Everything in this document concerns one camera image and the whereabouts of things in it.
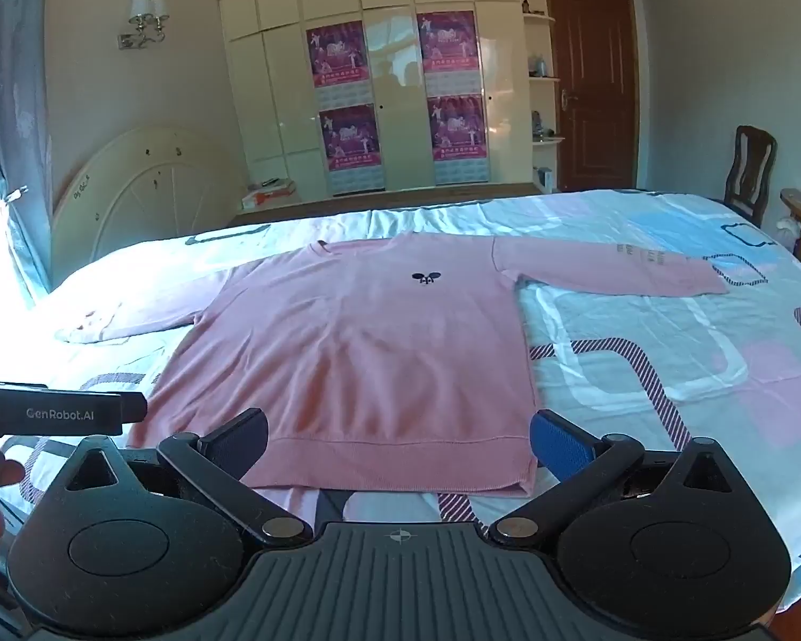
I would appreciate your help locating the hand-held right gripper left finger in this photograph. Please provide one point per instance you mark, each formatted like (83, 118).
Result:
(240, 442)

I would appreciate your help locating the brown wooden door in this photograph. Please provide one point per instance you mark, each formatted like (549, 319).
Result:
(597, 87)

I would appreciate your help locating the patterned bedsheet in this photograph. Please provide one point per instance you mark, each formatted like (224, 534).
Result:
(641, 347)

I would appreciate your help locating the white round headboard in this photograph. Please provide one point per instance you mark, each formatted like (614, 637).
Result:
(147, 200)

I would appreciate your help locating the blue curtain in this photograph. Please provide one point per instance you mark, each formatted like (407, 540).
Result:
(6, 113)

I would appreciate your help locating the wall lamp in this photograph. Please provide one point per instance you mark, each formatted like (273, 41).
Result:
(148, 13)

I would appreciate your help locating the pink sweater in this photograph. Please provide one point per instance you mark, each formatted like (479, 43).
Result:
(374, 360)

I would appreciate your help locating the stack of books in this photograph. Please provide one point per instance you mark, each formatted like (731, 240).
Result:
(267, 195)

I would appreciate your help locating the small bottle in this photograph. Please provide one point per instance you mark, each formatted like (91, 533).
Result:
(541, 65)

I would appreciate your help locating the corner shelf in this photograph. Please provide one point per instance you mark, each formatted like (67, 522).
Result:
(540, 80)

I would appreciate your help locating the pink wall poster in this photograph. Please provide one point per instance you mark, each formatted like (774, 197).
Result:
(337, 57)
(350, 140)
(447, 43)
(459, 130)

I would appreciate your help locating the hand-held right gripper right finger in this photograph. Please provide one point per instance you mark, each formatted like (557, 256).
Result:
(564, 447)

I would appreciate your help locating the wooden chair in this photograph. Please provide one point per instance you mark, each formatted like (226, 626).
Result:
(751, 173)

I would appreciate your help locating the cream wardrobe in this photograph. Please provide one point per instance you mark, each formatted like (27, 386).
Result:
(394, 93)

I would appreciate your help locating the wooden bed frame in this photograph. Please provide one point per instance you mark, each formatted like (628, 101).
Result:
(387, 200)

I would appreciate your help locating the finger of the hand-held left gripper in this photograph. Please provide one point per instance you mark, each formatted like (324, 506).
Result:
(135, 407)

